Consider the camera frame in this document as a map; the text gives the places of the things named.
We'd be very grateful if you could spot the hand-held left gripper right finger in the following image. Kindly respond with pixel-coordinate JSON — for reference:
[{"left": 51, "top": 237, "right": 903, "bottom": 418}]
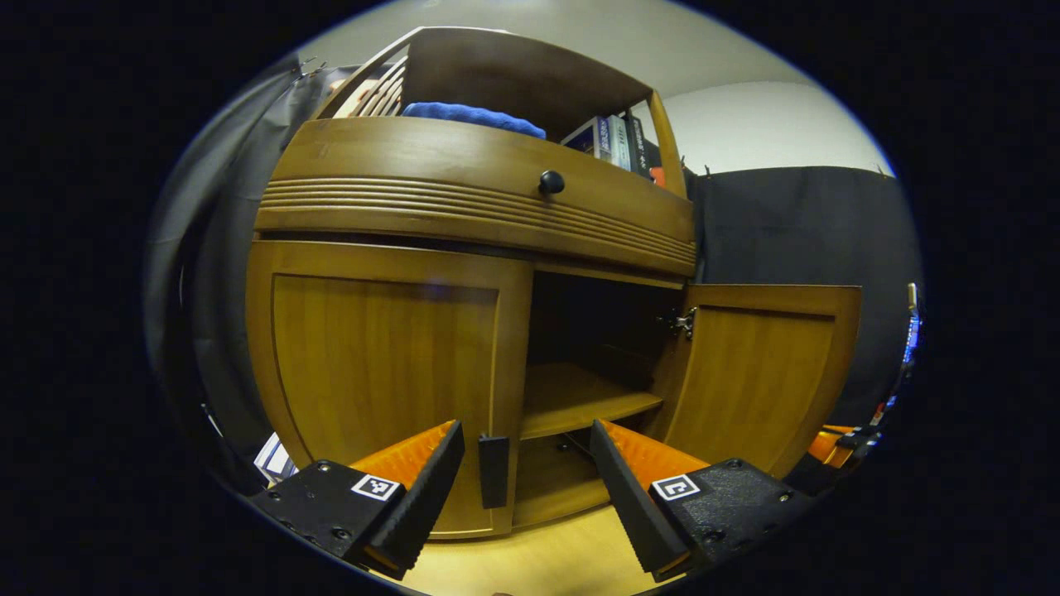
[{"left": 590, "top": 419, "right": 817, "bottom": 583}]

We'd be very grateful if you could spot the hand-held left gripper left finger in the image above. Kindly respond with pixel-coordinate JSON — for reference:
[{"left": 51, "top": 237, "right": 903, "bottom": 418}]
[{"left": 248, "top": 419, "right": 466, "bottom": 582}]

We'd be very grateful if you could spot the black door handle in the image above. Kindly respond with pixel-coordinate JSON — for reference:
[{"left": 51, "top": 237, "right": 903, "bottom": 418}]
[{"left": 478, "top": 435, "right": 511, "bottom": 510}]

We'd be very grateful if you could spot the wooden shoe cabinet door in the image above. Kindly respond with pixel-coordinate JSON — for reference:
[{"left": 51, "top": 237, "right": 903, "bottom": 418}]
[
  {"left": 246, "top": 240, "right": 533, "bottom": 541},
  {"left": 654, "top": 283, "right": 864, "bottom": 481}
]

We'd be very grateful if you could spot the wooden double-door shoe cabinet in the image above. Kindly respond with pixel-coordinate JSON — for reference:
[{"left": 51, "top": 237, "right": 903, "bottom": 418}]
[{"left": 246, "top": 26, "right": 698, "bottom": 531}]

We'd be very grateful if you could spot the wooden inner shelf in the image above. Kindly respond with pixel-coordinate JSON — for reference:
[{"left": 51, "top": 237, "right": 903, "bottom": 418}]
[{"left": 520, "top": 362, "right": 665, "bottom": 441}]

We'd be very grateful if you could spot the white spine book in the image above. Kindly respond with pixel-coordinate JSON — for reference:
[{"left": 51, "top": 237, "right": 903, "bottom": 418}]
[{"left": 253, "top": 432, "right": 287, "bottom": 481}]

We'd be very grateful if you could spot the black backdrop cloth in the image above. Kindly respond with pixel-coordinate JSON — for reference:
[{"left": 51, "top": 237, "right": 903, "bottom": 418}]
[{"left": 142, "top": 54, "right": 924, "bottom": 497}]

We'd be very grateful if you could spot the black spine book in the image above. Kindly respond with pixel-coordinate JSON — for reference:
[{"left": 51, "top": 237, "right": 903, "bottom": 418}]
[{"left": 623, "top": 112, "right": 655, "bottom": 179}]

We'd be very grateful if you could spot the wooden ribbed drawer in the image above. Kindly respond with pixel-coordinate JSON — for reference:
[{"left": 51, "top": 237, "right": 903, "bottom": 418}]
[{"left": 255, "top": 116, "right": 698, "bottom": 278}]

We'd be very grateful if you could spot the pale blue spine book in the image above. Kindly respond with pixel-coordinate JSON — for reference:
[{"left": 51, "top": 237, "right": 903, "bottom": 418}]
[{"left": 598, "top": 114, "right": 634, "bottom": 171}]

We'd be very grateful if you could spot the blue folded towel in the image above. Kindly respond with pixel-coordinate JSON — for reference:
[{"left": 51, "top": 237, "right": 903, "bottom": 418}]
[{"left": 402, "top": 102, "right": 547, "bottom": 140}]

